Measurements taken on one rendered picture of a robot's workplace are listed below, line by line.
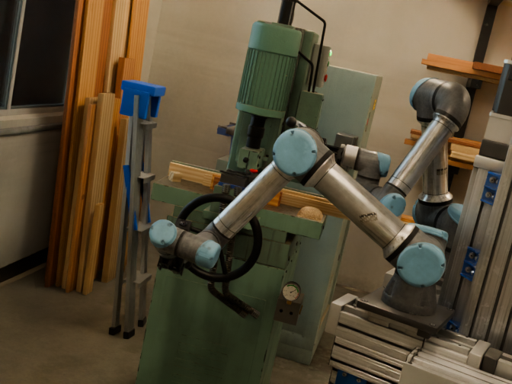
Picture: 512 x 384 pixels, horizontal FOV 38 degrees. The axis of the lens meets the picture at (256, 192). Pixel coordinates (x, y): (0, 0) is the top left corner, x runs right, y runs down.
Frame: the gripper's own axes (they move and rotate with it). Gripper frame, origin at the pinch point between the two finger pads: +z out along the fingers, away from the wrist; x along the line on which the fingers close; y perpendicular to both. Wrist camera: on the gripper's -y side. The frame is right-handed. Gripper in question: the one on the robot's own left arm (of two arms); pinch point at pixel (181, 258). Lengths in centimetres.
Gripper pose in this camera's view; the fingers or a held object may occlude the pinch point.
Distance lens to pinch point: 237.8
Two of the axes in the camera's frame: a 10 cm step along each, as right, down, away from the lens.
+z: 0.4, 3.5, 9.4
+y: -2.6, 9.1, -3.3
